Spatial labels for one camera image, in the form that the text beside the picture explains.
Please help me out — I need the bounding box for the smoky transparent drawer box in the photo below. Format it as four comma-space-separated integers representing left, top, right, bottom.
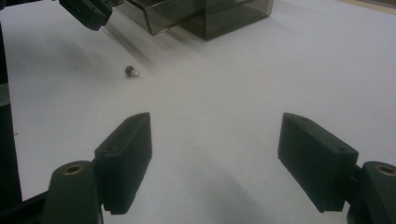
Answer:
178, 0, 276, 42

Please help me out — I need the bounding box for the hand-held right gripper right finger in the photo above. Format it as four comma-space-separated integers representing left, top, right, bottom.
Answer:
276, 112, 360, 215

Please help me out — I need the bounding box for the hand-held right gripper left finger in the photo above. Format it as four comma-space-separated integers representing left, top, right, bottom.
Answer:
93, 112, 154, 216

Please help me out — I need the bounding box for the white table board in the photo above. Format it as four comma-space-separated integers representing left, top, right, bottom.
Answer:
0, 0, 396, 224

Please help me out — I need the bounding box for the small brown bead earring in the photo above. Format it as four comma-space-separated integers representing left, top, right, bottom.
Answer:
124, 64, 140, 78

